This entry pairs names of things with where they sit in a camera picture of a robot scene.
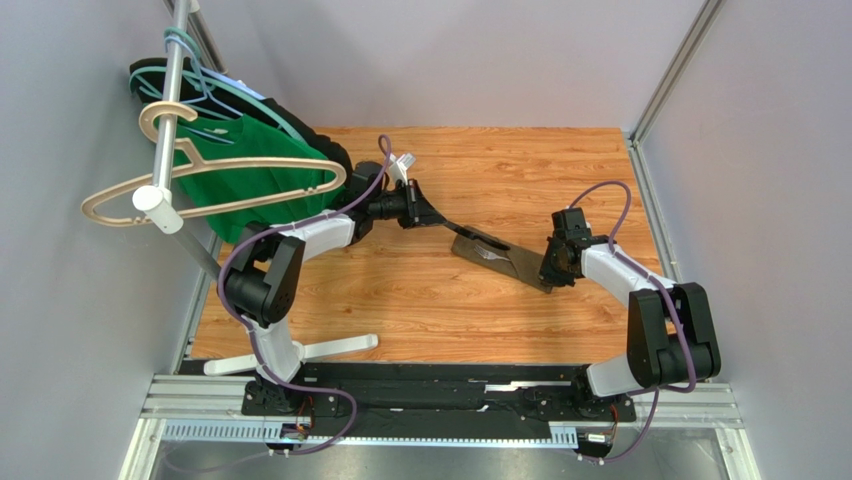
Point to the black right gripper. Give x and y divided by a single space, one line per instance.
555 267

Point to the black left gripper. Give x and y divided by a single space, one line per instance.
417 210

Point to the brown cloth napkin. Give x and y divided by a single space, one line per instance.
523 264

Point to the silver fork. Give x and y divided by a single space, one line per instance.
489 255

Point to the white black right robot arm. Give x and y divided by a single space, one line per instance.
671 341

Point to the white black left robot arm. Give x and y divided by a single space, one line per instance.
261 281

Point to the green t-shirt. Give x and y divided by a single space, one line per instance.
248 137

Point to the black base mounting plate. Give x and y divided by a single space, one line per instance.
543 401

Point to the beige plastic hanger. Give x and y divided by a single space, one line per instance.
188 161

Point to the white rack base foot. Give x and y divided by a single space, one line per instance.
303 352

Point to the black garment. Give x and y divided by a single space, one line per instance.
218 97

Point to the silver clothes rack pole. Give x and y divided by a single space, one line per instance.
163 164

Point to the teal plastic hanger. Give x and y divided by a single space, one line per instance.
253 96

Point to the aluminium frame rail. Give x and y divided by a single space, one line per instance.
191 425

